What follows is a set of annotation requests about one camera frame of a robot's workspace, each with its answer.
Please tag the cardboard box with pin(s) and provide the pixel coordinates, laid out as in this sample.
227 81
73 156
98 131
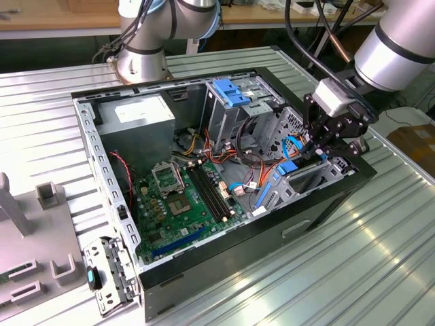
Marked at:
414 146

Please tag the green motherboard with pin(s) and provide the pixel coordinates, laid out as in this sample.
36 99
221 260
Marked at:
200 220

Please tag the metal drive cage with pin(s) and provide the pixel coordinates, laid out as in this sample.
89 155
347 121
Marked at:
221 122

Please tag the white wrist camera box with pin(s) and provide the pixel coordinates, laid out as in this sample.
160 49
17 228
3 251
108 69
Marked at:
331 96

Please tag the blue drive carrier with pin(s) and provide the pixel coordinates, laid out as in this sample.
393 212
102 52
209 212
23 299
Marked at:
234 96

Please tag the metal disk bay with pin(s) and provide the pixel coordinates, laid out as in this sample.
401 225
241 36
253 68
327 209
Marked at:
282 195

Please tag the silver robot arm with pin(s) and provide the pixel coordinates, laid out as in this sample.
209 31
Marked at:
190 20

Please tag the wooden desk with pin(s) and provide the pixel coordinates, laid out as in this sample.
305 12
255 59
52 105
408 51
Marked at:
51 15
258 15

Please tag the black RAM slot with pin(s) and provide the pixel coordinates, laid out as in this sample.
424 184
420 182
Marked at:
214 193
210 193
220 193
205 193

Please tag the black metal PC case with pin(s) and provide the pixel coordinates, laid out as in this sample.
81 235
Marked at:
238 251

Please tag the blue expansion slot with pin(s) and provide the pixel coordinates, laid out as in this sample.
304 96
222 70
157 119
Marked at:
180 241

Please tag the grey power supply unit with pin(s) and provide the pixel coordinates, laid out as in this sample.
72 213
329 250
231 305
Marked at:
136 136

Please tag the grey parts rack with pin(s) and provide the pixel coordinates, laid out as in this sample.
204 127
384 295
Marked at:
34 237

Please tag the black blue slot latch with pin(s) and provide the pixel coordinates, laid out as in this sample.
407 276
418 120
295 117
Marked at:
93 276

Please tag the CPU socket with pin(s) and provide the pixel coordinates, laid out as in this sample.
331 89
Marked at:
180 203

